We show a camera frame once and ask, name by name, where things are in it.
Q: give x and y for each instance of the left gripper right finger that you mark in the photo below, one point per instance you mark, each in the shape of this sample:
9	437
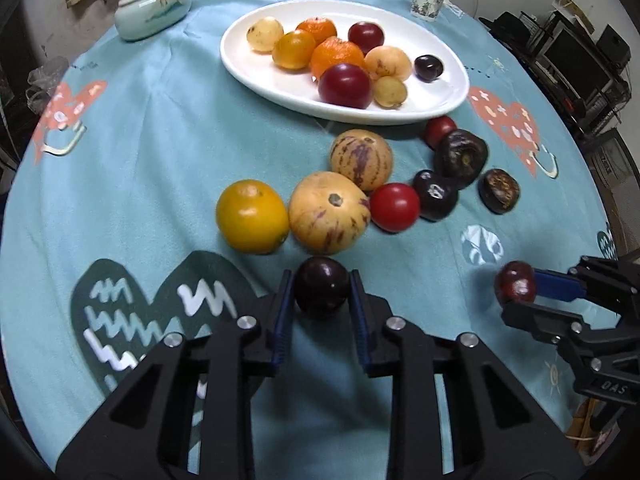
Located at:
388	345

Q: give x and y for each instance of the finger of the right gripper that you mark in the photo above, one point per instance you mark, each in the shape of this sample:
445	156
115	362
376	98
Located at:
560	284
559	327

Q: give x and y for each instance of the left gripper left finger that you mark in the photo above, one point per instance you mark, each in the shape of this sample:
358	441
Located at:
235	360

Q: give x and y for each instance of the dark cherry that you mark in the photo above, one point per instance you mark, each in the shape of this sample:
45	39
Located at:
515	282
320	288
438	195
428	68

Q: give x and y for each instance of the red cherry tomato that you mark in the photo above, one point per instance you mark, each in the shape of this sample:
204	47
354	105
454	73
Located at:
394	207

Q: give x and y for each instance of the dark brown water chestnut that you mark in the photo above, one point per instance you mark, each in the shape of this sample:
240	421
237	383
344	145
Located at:
499	191

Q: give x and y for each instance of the yellow small citrus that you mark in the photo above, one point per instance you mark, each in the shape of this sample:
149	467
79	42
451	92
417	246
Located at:
252	217

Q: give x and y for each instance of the large dark mangosteen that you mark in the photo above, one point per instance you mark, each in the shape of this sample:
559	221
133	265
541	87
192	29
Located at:
461	157

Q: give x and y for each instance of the small tan longan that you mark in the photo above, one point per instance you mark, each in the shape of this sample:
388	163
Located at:
389	92

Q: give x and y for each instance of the dark red plum back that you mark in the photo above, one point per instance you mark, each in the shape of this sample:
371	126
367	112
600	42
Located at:
346	85

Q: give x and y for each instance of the pale peach fruit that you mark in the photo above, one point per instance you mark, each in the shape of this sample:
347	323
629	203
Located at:
385	61

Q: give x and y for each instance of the orange mandarin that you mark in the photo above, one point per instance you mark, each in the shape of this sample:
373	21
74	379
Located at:
332	52
320	28

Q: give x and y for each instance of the yellow orange citrus fruit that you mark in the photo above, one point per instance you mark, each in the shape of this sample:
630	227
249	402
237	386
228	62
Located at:
293	50

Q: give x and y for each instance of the large red plum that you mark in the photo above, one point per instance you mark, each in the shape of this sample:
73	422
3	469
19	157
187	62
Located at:
366	35

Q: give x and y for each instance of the pale yellow round fruit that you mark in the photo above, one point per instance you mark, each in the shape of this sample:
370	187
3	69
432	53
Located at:
264	34

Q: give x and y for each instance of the striped pepino melon front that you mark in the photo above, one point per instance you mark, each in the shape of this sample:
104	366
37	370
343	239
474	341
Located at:
328	213

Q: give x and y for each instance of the striped pepino melon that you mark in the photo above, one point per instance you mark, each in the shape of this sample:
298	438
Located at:
363	157
328	213

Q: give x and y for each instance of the striped pepino melon back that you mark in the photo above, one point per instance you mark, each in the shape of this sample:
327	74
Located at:
363	157

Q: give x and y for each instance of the light blue patterned tablecloth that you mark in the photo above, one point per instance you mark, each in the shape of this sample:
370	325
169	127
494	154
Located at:
109	239

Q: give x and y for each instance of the black monitor on shelf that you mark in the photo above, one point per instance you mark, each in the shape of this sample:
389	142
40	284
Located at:
574	60

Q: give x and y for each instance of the small red tomato by plate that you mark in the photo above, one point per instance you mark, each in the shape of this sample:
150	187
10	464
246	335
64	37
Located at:
436	128

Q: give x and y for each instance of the white oval plate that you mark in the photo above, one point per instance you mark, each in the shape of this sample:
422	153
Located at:
296	90

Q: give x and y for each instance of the clear plastic bag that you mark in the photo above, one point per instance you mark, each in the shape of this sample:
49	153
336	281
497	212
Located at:
42	82

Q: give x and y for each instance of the celadon lidded ceramic jar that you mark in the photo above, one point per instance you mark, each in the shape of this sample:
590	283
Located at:
138	19

